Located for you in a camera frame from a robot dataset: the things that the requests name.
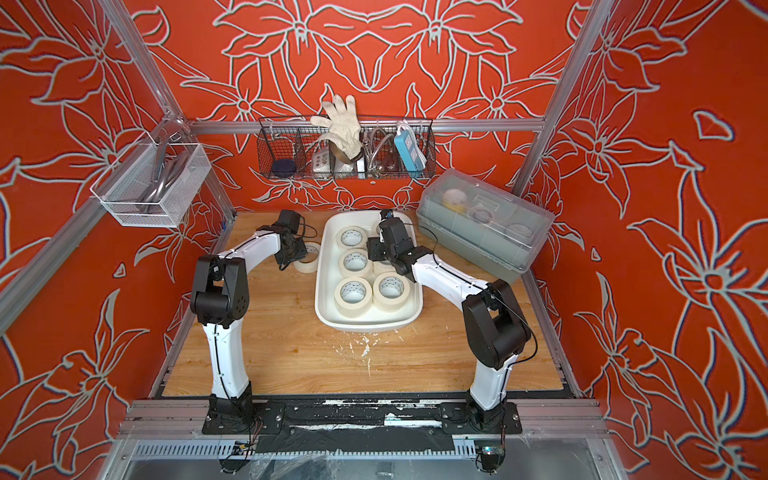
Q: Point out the grey lidded plastic box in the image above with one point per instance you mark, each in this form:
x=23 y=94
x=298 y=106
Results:
x=493 y=229

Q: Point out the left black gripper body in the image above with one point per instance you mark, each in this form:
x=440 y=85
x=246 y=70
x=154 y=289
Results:
x=298 y=251

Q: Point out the white mesh wall basket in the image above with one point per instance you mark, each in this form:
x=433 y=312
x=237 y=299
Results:
x=152 y=183

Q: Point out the white plastic storage tray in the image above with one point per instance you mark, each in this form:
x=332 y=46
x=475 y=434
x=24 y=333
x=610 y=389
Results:
x=328 y=276

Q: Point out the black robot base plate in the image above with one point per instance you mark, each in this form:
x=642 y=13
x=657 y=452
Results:
x=363 y=424

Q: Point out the dark blue round container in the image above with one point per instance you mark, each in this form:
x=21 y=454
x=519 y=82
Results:
x=284 y=168

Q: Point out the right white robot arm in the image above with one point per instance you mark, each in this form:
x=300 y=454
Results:
x=495 y=327

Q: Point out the masking tape roll two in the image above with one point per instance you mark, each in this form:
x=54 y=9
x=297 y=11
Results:
x=351 y=237

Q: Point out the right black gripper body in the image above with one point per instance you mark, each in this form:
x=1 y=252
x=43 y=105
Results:
x=380 y=251

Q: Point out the masking tape roll one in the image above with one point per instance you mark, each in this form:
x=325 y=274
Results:
x=309 y=263

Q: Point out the black wire wall basket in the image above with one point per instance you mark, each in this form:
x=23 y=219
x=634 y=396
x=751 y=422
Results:
x=371 y=148

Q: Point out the blue white device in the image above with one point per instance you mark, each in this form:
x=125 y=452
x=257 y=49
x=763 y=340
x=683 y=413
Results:
x=406 y=143

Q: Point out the masking tape roll three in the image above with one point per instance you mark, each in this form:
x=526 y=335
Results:
x=355 y=263

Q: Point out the white work glove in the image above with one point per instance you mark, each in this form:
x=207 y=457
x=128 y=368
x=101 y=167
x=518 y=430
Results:
x=342 y=125

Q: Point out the masking tape roll six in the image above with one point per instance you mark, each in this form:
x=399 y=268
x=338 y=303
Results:
x=390 y=291

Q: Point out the white power strip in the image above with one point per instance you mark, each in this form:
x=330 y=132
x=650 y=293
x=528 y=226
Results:
x=321 y=167

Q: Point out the masking tape roll five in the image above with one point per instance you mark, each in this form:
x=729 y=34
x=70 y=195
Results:
x=353 y=297

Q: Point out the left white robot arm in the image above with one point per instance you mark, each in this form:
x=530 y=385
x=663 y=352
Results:
x=220 y=298

